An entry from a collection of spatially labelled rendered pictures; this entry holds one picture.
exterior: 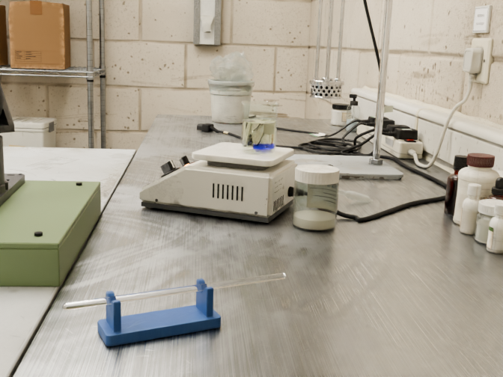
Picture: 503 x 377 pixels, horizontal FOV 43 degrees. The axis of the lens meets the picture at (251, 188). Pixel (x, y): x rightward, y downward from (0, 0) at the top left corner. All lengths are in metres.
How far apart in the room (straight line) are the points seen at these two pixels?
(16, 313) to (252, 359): 0.22
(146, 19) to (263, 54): 0.59
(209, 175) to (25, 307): 0.36
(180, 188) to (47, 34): 2.14
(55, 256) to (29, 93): 2.76
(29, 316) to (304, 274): 0.28
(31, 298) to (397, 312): 0.34
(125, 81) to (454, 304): 2.78
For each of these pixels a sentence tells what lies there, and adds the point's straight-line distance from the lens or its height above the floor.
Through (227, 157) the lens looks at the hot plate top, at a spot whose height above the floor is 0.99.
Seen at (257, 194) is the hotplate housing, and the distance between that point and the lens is 0.87.
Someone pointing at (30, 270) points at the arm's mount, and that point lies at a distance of 0.67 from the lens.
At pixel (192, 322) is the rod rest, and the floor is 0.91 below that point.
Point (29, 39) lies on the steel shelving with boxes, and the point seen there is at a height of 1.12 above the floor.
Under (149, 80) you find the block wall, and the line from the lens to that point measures 3.29.
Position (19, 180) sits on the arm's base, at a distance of 0.89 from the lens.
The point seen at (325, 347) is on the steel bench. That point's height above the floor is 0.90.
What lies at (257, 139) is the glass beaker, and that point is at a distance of 0.90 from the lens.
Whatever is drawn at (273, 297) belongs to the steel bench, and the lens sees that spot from 0.64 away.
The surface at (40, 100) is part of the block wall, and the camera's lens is 3.38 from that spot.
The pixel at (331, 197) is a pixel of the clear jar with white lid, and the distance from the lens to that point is 0.85.
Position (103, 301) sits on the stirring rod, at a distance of 0.54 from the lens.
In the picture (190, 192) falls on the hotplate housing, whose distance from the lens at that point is 0.90.
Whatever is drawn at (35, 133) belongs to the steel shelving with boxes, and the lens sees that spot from 3.07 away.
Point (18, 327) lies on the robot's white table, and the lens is 0.59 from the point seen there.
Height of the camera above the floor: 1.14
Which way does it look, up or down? 13 degrees down
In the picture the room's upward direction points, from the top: 2 degrees clockwise
